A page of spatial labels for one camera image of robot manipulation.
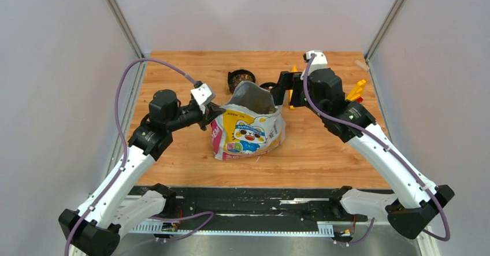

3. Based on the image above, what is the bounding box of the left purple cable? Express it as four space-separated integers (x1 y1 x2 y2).
64 58 215 256

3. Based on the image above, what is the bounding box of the purple cable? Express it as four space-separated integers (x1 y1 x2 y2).
302 53 452 247
64 58 215 256

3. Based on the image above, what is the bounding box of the black bowl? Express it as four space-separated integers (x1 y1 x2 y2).
227 69 256 94
260 82 276 91

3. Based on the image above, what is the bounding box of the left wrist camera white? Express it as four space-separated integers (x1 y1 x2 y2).
191 83 216 107

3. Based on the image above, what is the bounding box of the pet food bag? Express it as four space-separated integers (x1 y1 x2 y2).
211 81 286 161

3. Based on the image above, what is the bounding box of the black bowl left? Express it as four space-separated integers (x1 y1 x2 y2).
227 69 256 94

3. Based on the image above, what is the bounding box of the left aluminium frame post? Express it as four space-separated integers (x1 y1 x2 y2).
106 0 144 58

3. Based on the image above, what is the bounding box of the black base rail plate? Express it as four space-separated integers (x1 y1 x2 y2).
160 187 370 232

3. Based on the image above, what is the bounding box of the right aluminium frame post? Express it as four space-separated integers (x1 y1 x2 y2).
364 0 406 64

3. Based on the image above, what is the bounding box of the black bowl right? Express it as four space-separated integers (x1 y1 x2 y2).
260 82 276 91

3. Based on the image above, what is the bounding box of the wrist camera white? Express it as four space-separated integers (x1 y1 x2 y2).
303 50 328 75
191 83 216 107

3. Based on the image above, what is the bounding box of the colourful toy block figure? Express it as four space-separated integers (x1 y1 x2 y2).
346 79 367 103

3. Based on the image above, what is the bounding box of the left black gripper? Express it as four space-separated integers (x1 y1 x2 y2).
166 101 225 132

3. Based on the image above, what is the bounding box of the aluminium frame post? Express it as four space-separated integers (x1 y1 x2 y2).
106 0 144 58
364 0 406 64

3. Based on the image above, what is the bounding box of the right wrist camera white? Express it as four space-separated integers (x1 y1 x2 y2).
303 50 328 75

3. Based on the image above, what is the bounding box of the yellow plastic scoop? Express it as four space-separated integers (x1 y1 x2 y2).
288 65 299 111

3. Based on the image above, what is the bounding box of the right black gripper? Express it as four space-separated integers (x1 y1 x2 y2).
271 71 327 118

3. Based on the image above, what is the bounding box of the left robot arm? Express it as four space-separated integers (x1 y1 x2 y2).
58 84 224 255

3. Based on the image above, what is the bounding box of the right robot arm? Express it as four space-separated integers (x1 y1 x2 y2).
270 68 454 242

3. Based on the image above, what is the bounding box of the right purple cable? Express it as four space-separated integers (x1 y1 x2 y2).
302 53 452 247

